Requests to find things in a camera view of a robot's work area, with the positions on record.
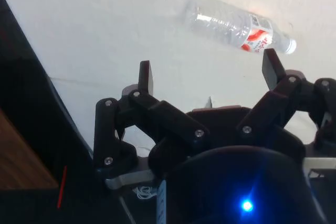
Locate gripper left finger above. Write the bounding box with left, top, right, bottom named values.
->
left=93, top=60, right=211, bottom=177

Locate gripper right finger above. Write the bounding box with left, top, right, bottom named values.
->
left=237, top=49, right=336, bottom=149

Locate clear plastic bottle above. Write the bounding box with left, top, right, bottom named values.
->
left=181, top=0, right=298, bottom=56

